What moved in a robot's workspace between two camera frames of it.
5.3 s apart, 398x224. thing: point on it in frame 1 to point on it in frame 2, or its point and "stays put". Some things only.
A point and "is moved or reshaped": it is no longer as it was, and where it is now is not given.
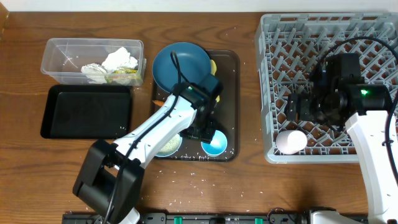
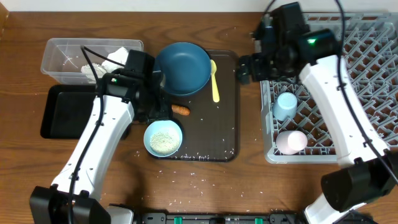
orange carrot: (160, 103) is moved or reshaped
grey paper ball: (96, 73) stays put
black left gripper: (201, 134) to (160, 109)
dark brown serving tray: (227, 62) stays put
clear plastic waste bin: (63, 58) stays put
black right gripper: (292, 108) to (245, 69)
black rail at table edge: (202, 218) stays put
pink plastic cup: (289, 142) stays put
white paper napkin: (120, 58) stays put
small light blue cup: (217, 145) to (286, 106)
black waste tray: (87, 111) stays put
